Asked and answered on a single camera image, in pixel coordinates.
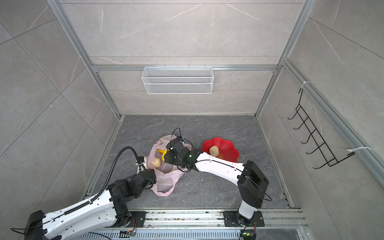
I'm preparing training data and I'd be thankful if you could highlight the pink plastic bag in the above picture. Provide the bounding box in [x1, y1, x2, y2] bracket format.
[147, 135, 185, 197]

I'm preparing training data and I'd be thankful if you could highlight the beige fake potato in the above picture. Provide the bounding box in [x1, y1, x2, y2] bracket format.
[209, 146, 220, 157]

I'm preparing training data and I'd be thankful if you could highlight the red flower-shaped plastic bowl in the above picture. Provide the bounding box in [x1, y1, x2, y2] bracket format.
[202, 137, 240, 163]

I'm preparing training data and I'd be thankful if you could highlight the beige fake fruit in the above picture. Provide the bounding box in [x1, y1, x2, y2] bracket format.
[152, 157, 163, 169]

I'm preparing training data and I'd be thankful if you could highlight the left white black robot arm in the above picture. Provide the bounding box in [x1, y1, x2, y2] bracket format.
[24, 157, 156, 240]

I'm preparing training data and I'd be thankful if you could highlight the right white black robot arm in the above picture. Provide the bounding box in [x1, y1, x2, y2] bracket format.
[158, 137, 269, 222]

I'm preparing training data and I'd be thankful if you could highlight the yellow fake banana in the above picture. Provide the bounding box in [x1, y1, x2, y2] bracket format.
[157, 149, 167, 162]

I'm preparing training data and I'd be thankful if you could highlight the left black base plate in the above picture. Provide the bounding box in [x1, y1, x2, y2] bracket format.
[120, 211, 147, 229]

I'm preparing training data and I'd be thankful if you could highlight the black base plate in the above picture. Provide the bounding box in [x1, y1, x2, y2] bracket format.
[120, 211, 147, 229]
[223, 211, 265, 227]

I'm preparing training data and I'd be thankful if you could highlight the white wire mesh basket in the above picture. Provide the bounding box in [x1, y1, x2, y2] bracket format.
[142, 67, 214, 95]

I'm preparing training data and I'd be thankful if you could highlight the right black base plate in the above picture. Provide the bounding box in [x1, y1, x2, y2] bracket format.
[223, 211, 265, 227]

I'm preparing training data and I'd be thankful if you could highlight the aluminium mounting rail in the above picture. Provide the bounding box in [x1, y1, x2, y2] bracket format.
[132, 209, 309, 231]

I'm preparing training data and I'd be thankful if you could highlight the black wire hook rack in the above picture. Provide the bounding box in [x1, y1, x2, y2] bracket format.
[287, 89, 355, 170]

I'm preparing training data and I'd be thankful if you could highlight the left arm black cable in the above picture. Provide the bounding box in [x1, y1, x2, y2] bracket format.
[10, 146, 142, 235]

